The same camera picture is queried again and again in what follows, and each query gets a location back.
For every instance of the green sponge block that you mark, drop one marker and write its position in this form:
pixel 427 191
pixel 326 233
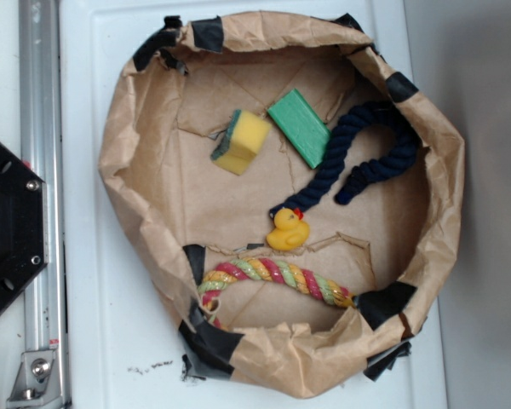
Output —
pixel 302 127

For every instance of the brown paper bin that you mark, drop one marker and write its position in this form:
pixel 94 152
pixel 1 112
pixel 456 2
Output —
pixel 383 240

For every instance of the yellow sponge with green pad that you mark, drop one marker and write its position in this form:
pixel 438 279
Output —
pixel 242 142

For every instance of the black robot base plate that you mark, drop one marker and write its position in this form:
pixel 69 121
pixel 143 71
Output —
pixel 22 235

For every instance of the metal corner bracket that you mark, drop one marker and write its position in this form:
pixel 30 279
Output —
pixel 37 384

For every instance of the yellow rubber duck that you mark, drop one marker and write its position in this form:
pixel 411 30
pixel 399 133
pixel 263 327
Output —
pixel 290 231

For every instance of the aluminium extrusion rail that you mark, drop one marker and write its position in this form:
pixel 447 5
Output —
pixel 40 140

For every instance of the white tray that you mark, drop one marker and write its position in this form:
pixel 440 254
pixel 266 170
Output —
pixel 124 349

